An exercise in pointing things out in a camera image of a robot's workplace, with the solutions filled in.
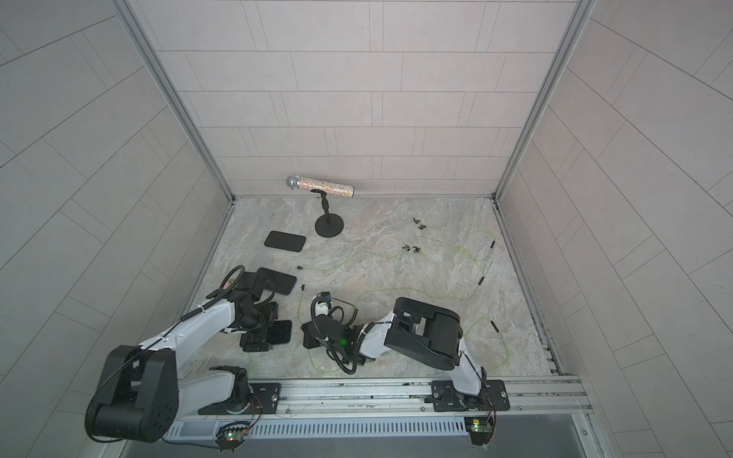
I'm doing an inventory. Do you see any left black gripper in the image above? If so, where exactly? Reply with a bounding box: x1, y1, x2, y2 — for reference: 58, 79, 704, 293
239, 300, 284, 349

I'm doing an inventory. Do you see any black smartphone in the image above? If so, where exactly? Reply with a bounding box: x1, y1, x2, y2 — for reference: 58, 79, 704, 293
265, 230, 307, 253
266, 320, 293, 345
242, 267, 298, 296

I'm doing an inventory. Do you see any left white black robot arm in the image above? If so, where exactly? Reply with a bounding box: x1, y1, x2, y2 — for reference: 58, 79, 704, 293
84, 265, 277, 448

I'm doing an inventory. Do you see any black round microphone stand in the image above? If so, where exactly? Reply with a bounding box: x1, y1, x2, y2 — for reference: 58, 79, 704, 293
311, 190, 345, 239

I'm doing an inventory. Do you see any left green circuit board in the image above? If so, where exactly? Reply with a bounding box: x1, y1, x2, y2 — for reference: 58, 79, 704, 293
215, 421, 251, 453

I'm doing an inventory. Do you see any green circuit board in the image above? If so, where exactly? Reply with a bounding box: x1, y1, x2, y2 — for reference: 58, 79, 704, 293
464, 417, 496, 447
215, 421, 251, 453

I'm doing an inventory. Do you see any glitter silver microphone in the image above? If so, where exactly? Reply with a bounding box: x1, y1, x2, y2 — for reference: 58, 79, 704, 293
286, 176, 354, 198

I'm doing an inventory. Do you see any right green circuit board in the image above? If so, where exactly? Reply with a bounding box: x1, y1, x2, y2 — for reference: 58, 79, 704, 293
464, 417, 496, 447

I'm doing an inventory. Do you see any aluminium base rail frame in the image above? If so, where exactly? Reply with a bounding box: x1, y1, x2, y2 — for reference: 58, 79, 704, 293
153, 374, 592, 433

